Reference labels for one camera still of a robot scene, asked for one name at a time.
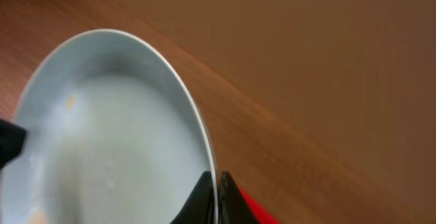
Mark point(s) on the light blue plate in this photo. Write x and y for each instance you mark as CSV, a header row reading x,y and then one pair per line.
x,y
113,136

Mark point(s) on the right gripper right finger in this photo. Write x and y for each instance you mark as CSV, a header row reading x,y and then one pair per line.
x,y
233,209

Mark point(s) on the red plastic tray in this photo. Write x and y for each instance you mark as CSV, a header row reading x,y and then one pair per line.
x,y
263,216

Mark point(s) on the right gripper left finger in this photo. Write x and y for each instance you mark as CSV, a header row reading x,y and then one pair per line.
x,y
198,208

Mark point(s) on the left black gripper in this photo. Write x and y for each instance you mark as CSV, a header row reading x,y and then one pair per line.
x,y
12,139

